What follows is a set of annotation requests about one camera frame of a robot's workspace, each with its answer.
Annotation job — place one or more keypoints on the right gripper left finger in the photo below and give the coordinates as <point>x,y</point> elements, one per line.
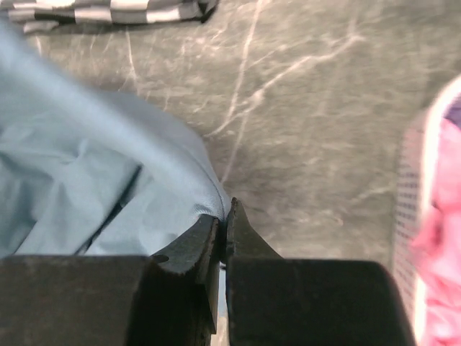
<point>168,298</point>

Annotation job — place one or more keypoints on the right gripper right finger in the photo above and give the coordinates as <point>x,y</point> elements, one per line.
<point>276,301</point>

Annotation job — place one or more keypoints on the blue t shirt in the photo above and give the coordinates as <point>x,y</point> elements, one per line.
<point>86,171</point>

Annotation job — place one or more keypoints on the coral pink shirt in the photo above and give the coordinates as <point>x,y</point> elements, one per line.
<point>438,244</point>

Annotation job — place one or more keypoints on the white laundry basket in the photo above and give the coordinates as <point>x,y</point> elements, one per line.
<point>416,170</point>

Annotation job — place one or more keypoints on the lilac garment in basket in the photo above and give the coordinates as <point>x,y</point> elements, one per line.
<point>454,113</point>

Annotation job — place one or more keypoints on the folded black white checkered shirt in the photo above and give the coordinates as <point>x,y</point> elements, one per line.
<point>41,16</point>

